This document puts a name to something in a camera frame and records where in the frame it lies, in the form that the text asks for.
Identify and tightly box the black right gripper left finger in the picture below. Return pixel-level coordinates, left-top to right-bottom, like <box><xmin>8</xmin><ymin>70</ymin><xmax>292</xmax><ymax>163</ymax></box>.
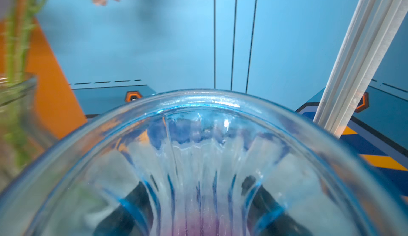
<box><xmin>93</xmin><ymin>183</ymin><xmax>154</xmax><ymax>236</ymax></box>

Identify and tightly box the clear glass vase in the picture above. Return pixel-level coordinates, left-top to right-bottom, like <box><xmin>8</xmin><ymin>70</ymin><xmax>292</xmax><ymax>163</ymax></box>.
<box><xmin>1</xmin><ymin>73</ymin><xmax>57</xmax><ymax>190</ymax></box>

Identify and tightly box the aluminium corner post right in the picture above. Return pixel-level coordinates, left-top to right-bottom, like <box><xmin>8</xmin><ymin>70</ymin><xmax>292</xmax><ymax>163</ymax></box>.
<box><xmin>313</xmin><ymin>0</ymin><xmax>408</xmax><ymax>138</ymax></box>

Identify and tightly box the blue purple glass vase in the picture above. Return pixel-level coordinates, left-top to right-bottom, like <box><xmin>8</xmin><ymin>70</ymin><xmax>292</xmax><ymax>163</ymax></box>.
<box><xmin>1</xmin><ymin>89</ymin><xmax>408</xmax><ymax>236</ymax></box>

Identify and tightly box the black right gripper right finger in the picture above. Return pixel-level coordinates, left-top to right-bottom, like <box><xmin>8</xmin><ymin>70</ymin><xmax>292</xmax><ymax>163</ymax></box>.
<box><xmin>247</xmin><ymin>186</ymin><xmax>312</xmax><ymax>236</ymax></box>

